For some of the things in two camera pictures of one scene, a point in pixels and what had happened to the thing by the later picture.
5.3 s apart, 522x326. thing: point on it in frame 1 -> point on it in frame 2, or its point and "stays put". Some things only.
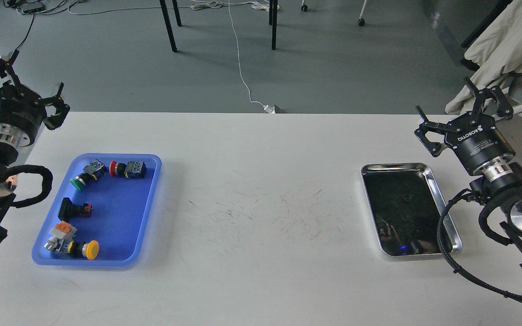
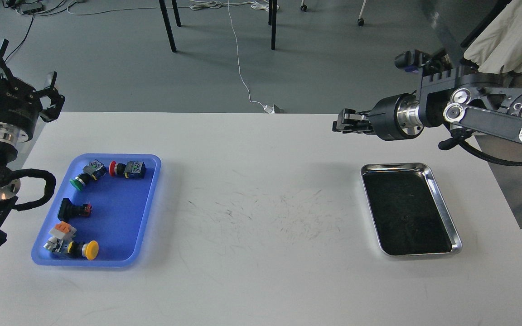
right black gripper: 479,140 -> 396,117
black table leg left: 171,40 stays put
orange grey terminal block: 64,230 stays put
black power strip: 32,7 stays put
